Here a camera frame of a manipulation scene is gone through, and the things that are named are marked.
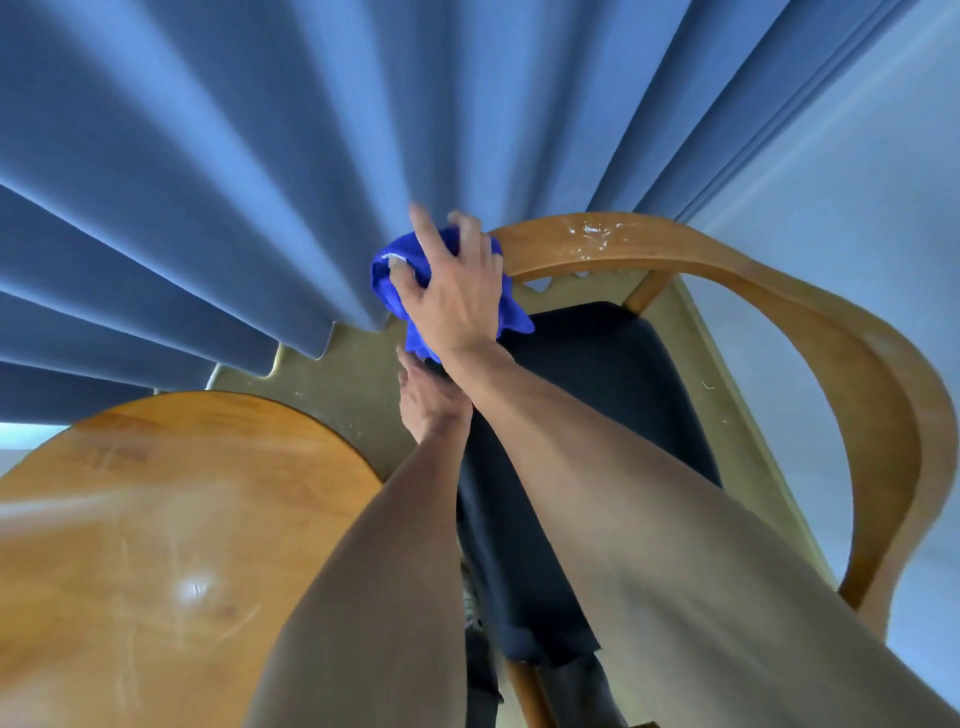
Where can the black chair seat cushion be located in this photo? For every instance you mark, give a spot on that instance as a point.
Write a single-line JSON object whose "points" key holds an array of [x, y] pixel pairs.
{"points": [[600, 390]]}

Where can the person's right thumb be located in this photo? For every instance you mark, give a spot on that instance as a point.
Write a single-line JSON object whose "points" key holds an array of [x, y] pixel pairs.
{"points": [[405, 286]]}

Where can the person's right hand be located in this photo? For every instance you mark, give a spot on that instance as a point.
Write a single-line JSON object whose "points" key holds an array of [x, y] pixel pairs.
{"points": [[457, 307]]}

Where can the person's left hand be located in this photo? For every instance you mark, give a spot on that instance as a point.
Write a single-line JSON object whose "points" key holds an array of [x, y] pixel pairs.
{"points": [[429, 405]]}

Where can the person's right forearm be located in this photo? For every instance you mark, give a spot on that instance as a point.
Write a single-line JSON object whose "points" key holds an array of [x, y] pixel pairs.
{"points": [[675, 555]]}

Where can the blue pleated curtain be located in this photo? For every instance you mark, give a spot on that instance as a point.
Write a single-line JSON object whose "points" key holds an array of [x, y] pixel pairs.
{"points": [[225, 150]]}

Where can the blue cleaning cloth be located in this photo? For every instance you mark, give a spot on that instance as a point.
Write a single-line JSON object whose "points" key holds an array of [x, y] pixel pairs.
{"points": [[400, 245]]}

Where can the person's right middle finger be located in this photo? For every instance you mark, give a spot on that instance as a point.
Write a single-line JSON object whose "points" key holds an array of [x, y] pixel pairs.
{"points": [[469, 236]]}

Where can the person's left forearm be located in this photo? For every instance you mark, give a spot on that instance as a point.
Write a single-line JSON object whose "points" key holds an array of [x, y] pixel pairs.
{"points": [[382, 592]]}

